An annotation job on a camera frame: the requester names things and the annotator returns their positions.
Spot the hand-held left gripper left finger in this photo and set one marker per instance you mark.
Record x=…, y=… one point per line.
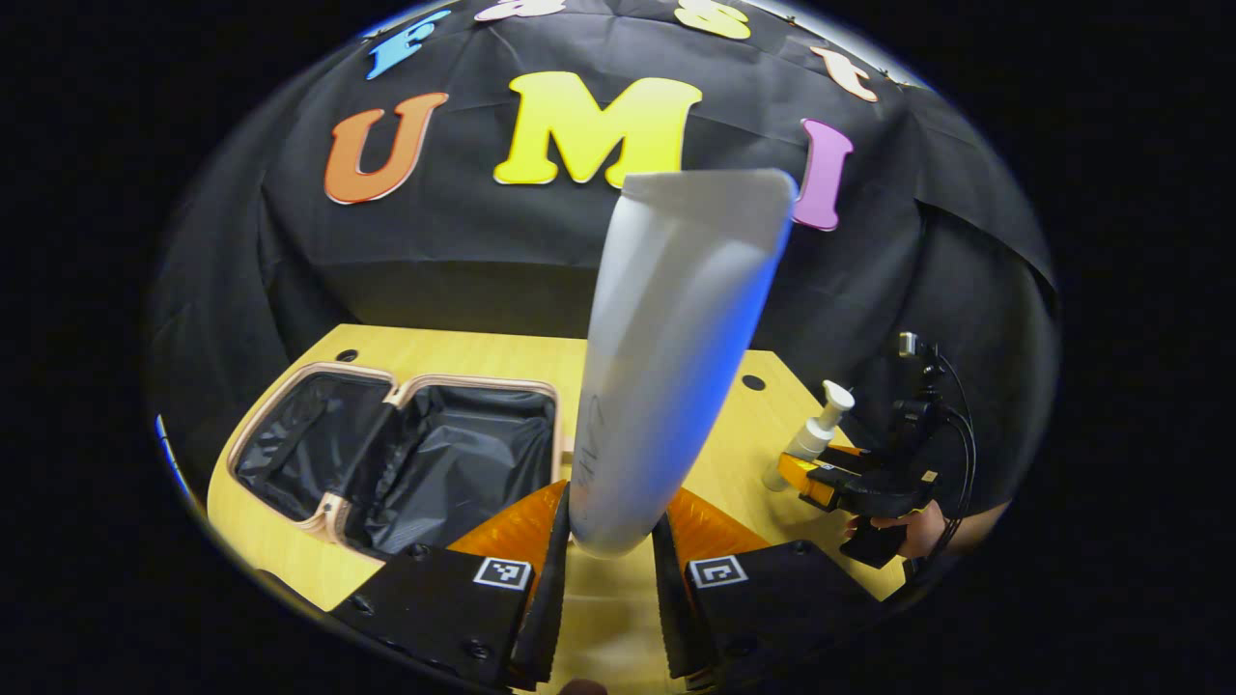
x=550, y=598

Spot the black backdrop cloth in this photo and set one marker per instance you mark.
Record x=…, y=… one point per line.
x=463, y=251

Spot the white pump bottle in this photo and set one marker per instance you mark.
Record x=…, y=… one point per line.
x=809, y=439

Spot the pink suitcase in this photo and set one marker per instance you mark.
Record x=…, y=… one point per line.
x=454, y=463

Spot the white squeeze tube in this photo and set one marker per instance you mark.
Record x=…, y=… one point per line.
x=666, y=367

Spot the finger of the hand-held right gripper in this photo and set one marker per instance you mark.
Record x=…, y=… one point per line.
x=848, y=457
x=809, y=481

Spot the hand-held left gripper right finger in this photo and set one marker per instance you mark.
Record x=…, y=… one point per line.
x=676, y=618

